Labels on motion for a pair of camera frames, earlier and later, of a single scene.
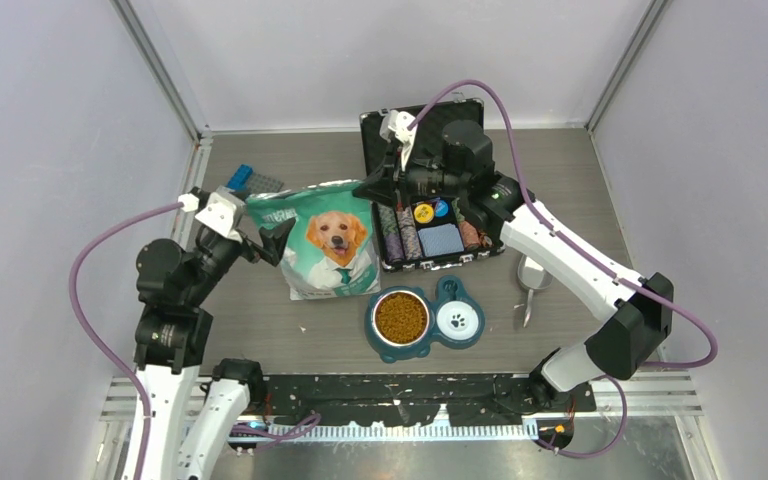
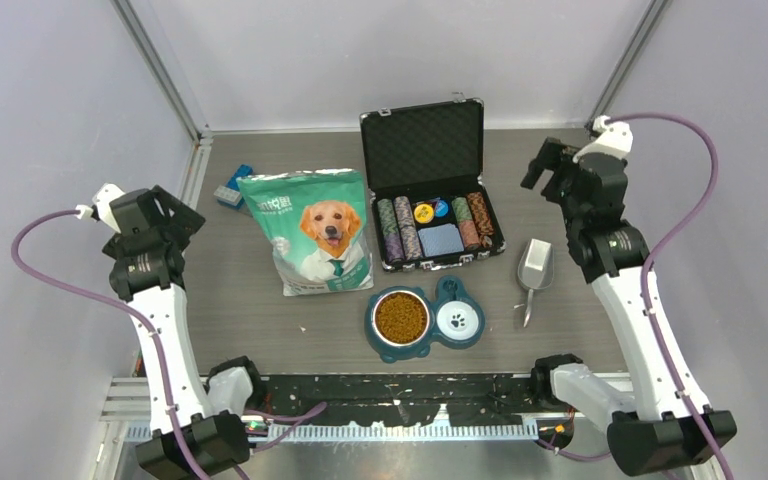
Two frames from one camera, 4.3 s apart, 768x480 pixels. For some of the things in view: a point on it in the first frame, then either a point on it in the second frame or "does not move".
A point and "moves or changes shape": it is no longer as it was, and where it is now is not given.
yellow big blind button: x=423 y=213 does not move
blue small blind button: x=442 y=208 does not move
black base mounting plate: x=470 y=398 does not move
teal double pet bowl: x=403 y=322 does not move
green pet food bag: x=331 y=251 moves or changes shape
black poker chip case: x=426 y=229 does not move
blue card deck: x=441 y=240 does not move
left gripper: x=272 y=237 -> x=182 y=222
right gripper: x=384 y=184 -> x=547 y=158
